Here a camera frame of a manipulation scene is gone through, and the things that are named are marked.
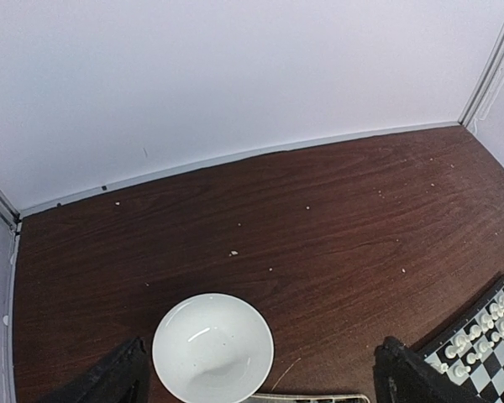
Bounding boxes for white ceramic bowl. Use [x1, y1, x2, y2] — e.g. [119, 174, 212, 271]
[151, 293, 275, 402]

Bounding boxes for aluminium frame post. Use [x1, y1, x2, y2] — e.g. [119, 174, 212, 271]
[458, 23, 504, 129]
[0, 167, 22, 230]

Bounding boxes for right aluminium frame post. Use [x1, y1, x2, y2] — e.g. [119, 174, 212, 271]
[458, 23, 504, 129]

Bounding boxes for black grey chessboard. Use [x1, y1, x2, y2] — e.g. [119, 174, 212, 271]
[418, 275, 504, 402]

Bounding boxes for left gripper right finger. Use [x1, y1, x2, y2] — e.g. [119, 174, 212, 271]
[373, 337, 483, 403]

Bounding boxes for wooden rimmed black tray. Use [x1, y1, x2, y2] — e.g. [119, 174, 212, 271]
[244, 393, 370, 403]

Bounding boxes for left aluminium frame post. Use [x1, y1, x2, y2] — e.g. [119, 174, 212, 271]
[0, 167, 22, 230]

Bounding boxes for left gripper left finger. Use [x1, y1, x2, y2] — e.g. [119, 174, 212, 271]
[39, 338, 150, 403]

